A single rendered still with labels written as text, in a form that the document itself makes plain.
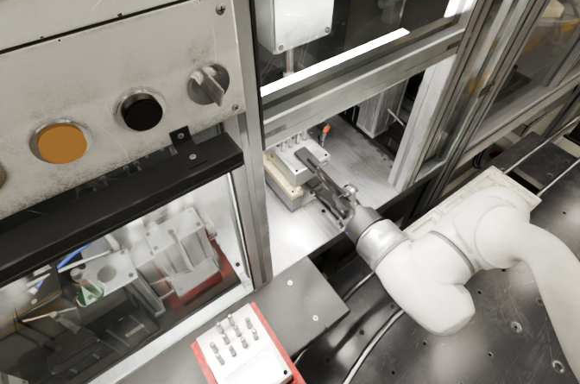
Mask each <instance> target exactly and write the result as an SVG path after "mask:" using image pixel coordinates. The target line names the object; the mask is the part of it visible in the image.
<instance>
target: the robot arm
mask: <svg viewBox="0 0 580 384"><path fill-rule="evenodd" d="M294 154H295V155H296V156H297V157H298V158H299V159H300V160H301V161H302V162H303V164H304V165H305V166H306V167H307V168H308V169H309V170H310V171H311V172H312V173H316V174H317V175H318V176H316V177H314V178H312V179H310V180H308V181H307V182H306V183H307V184H308V185H309V187H310V188H311V189H312V190H311V191H310V193H311V195H313V194H315V195H314V196H313V197H314V199H315V200H316V201H317V202H318V203H319V204H320V205H321V206H322V207H323V209H324V210H325V211H326V212H327V213H328V214H329V215H330V216H331V218H332V219H333V220H334V221H335V222H336V224H337V226H338V227H339V228H340V229H342V228H343V227H344V226H345V227H344V233H345V234H346V235H347V236H348V237H349V239H350V240H351V241H352V242H353V243H354V244H355V245H356V252H357V253H358V254H359V255H360V256H361V257H362V258H363V259H364V260H365V261H366V262H367V263H368V264H369V265H370V267H371V269H372V270H374V271H375V273H376V274H377V275H378V277H379V278H380V280H381V283H382V284H383V286H384V288H385V289H386V290H387V292H388V293H389V295H390V296H391V297H392V298H393V299H394V301H395V302H396V303H397V304H398V305H399V306H400V307H401V308H402V309H403V310H404V311H405V312H406V313H407V314H408V315H409V316H410V317H411V318H413V319H414V320H415V321H416V322H417V323H418V324H420V325H421V326H422V327H424V328H425V329H426V330H428V331H430V332H431V333H432V334H434V335H438V336H441V337H448V336H450V335H453V334H455V333H456V332H458V331H459V330H460V329H462V328H463V327H464V326H465V325H466V324H467V323H468V322H469V321H470V319H471V318H472V317H473V316H474V314H475V312H476V311H475V307H474V303H473V300H472V298H471V296H470V293H469V292H468V290H467V289H466V288H465V287H464V285H465V284H466V282H467V281H468V280H469V279H470V278H471V277H472V276H473V275H474V274H475V273H477V272H478V271H479V270H481V269H484V270H490V269H492V268H511V267H513V266H516V265H517V264H519V263H520V262H521V261H523V262H525V263H526V264H527V265H528V266H529V267H530V269H531V271H532V273H533V277H534V279H535V281H536V284H537V286H538V289H539V292H540V295H541V297H542V299H543V301H544V304H545V308H546V310H547V312H548V315H549V317H550V320H551V321H552V326H553V328H554V330H555V332H556V335H557V337H558V340H559V343H560V345H561V348H562V350H563V352H564V355H565V357H566V360H567V362H568V363H569V365H570V367H571V369H572V371H573V373H574V375H575V376H576V378H577V380H578V382H579V384H580V262H579V260H578V259H577V258H576V257H575V256H574V254H573V253H572V252H571V251H570V249H569V248H568V247H567V246H566V245H565V244H564V243H563V242H561V241H560V240H559V239H558V238H557V237H555V236H554V235H553V234H551V233H549V232H548V231H546V230H543V229H541V228H540V227H537V226H535V225H532V224H530V223H529V220H530V210H529V206H528V204H527V202H526V200H525V199H523V197H522V196H521V195H519V193H517V192H516V191H514V190H512V189H509V188H506V187H504V186H490V187H487V188H483V189H482V190H479V191H477V192H474V193H472V194H470V195H469V196H468V197H466V198H465V199H463V200H462V201H461V202H459V203H458V204H457V205H455V206H454V207H453V208H452V209H450V210H449V211H448V212H447V213H446V214H444V215H443V216H442V217H441V218H440V219H439V220H438V222H437V223H436V224H435V226H434V227H433V228H432V229H431V230H430V231H429V232H427V233H426V234H425V235H424V236H422V237H421V238H419V239H417V240H415V241H414V242H413V241H411V240H410V239H409V238H408V236H407V235H405V234H404V233H403V232H402V231H401V230H400V229H399V228H398V227H397V226H396V225H395V224H394V223H393V222H392V221H391V220H389V219H385V220H384V218H383V217H382V216H381V215H380V214H379V213H378V212H377V211H376V210H375V209H374V208H372V207H370V206H368V207H364V206H362V204H361V203H360V201H359V200H358V199H357V198H356V192H358V188H357V187H356V186H354V185H353V184H351V183H350V182H349V181H348V180H347V179H346V178H345V177H344V176H343V175H342V174H341V173H340V172H339V171H338V170H337V169H336V168H335V167H334V166H333V165H332V164H331V163H330V162H329V161H328V160H326V161H323V162H322V163H321V162H320V161H319V160H318V159H317V157H316V156H315V155H314V154H313V153H312V152H311V151H310V150H309V149H308V148H307V147H303V148H300V149H298V150H296V151H294ZM322 181H323V182H324V184H325V185H326V187H327V188H328V189H329V190H328V189H327V188H325V187H324V186H323V185H320V184H322ZM341 195H342V196H341ZM339 196H341V197H339Z"/></svg>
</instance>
